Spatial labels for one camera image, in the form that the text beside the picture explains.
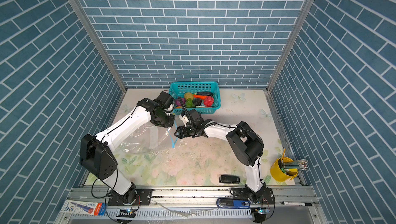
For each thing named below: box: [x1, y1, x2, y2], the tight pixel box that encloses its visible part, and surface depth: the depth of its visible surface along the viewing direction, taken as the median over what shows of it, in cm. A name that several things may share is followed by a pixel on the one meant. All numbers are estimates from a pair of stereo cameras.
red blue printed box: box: [60, 200, 106, 217], surface depth 71 cm
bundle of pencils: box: [280, 159, 309, 175], surface depth 72 cm
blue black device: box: [216, 198, 251, 209], surface depth 71 cm
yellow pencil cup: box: [270, 156, 299, 182], surface depth 78 cm
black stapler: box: [218, 174, 240, 184], surface depth 79 cm
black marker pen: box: [279, 201, 312, 207], surface depth 73 cm
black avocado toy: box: [192, 98, 203, 106], surface depth 110 cm
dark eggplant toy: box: [194, 91, 214, 97], surface depth 117 cm
